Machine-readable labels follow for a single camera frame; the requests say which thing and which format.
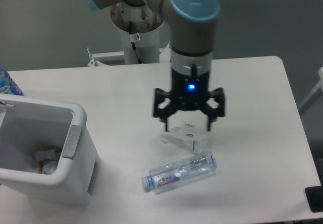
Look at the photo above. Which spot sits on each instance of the black object at table edge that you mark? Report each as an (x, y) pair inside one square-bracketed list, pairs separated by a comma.
[(314, 198)]

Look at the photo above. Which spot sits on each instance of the crumpled clear plastic wrapper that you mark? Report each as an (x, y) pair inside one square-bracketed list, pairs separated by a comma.
[(186, 135)]

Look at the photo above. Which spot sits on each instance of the clear plastic water bottle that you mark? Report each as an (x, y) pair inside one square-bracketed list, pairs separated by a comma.
[(182, 172)]

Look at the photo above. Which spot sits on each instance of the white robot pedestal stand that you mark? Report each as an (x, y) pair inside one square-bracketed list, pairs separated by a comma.
[(139, 29)]

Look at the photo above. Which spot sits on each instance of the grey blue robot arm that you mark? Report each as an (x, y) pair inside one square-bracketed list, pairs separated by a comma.
[(192, 24)]

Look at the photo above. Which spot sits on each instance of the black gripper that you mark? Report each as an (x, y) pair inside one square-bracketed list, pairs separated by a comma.
[(189, 94)]

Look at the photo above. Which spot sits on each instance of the white frame at right edge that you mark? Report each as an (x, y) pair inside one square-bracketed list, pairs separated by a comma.
[(314, 94)]

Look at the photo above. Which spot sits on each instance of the white push-lid trash can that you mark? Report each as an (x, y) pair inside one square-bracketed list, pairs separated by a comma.
[(29, 125)]

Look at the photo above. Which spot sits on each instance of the blue labelled bottle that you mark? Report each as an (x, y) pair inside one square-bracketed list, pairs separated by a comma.
[(8, 85)]

